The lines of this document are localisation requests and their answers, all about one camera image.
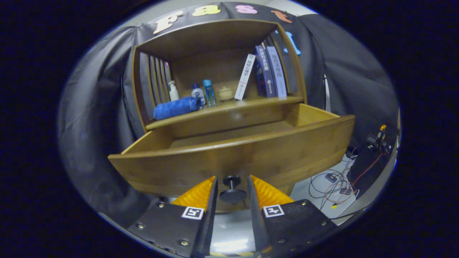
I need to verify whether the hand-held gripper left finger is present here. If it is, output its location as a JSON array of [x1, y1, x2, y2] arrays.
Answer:
[[127, 176, 218, 258]]

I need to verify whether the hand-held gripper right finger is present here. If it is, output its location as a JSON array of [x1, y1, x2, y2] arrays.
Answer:
[[247, 175, 337, 258]]

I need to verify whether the black drawer knob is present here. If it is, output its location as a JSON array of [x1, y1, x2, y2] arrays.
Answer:
[[219, 175, 247, 205]]

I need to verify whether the wooden countertop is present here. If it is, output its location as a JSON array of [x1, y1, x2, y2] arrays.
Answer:
[[145, 96, 304, 130]]

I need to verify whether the wooden cabinet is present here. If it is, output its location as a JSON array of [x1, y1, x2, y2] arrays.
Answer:
[[131, 19, 308, 212]]

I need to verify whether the rolled blue towel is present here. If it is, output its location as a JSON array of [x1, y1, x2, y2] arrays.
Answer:
[[153, 96, 202, 121]]

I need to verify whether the white bottle with blue cap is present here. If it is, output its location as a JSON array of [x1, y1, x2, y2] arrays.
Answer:
[[191, 83, 206, 106]]

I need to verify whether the beige lidded teacup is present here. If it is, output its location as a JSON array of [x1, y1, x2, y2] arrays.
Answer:
[[218, 86, 234, 102]]

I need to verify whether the clear blue bottle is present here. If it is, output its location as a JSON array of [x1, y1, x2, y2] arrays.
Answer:
[[203, 79, 217, 107]]

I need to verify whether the white pump bottle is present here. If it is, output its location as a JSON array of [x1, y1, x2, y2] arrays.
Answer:
[[168, 80, 180, 102]]

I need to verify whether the white book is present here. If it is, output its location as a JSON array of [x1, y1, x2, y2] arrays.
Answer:
[[234, 54, 256, 101]]

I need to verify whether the dark blue book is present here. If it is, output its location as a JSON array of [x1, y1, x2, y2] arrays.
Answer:
[[255, 45, 276, 98]]

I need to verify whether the pale purple book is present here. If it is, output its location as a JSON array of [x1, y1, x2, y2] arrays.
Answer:
[[266, 46, 288, 100]]

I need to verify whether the tangle of floor cables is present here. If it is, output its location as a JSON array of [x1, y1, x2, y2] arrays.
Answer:
[[308, 150, 384, 219]]

